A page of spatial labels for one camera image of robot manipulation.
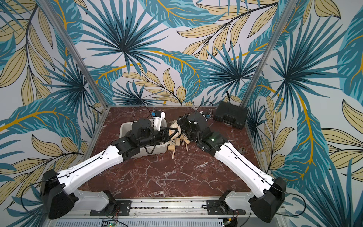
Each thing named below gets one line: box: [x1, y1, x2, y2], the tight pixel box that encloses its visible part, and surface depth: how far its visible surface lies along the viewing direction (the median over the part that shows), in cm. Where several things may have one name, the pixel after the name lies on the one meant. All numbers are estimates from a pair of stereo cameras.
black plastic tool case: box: [213, 101, 249, 130], surface depth 109 cm
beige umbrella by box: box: [169, 120, 180, 130], surface depth 70 cm
